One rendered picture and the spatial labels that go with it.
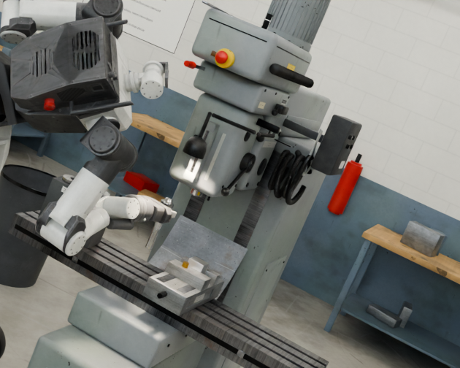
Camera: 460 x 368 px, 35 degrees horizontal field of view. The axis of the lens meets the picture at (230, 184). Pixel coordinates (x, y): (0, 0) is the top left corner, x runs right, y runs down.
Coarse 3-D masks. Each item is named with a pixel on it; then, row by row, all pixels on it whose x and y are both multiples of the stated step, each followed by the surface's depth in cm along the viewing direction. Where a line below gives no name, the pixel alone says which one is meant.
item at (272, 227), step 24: (288, 144) 280; (312, 144) 304; (240, 192) 287; (264, 192) 283; (312, 192) 314; (192, 216) 294; (216, 216) 291; (240, 216) 288; (264, 216) 284; (288, 216) 293; (240, 240) 288; (264, 240) 285; (288, 240) 314; (240, 264) 288; (264, 264) 292; (240, 288) 289; (264, 288) 311; (240, 312) 291; (264, 312) 336; (216, 360) 294
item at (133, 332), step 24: (96, 288) 251; (72, 312) 244; (96, 312) 241; (120, 312) 240; (144, 312) 248; (96, 336) 241; (120, 336) 238; (144, 336) 235; (168, 336) 239; (144, 360) 235
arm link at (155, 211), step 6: (144, 198) 230; (150, 198) 241; (150, 204) 231; (156, 204) 236; (162, 204) 238; (150, 210) 231; (156, 210) 233; (162, 210) 235; (168, 210) 236; (144, 216) 229; (150, 216) 232; (156, 216) 234; (162, 216) 237; (168, 216) 236; (138, 222) 231; (144, 222) 233; (162, 222) 237; (168, 222) 237
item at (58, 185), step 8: (64, 176) 264; (72, 176) 269; (56, 184) 261; (64, 184) 260; (48, 192) 262; (56, 192) 261; (104, 192) 265; (48, 200) 262; (56, 200) 262; (96, 232) 263; (88, 240) 260; (96, 240) 267
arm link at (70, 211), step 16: (80, 176) 198; (64, 192) 199; (80, 192) 197; (96, 192) 199; (48, 208) 199; (64, 208) 196; (80, 208) 197; (64, 224) 196; (80, 224) 198; (64, 240) 197; (80, 240) 201
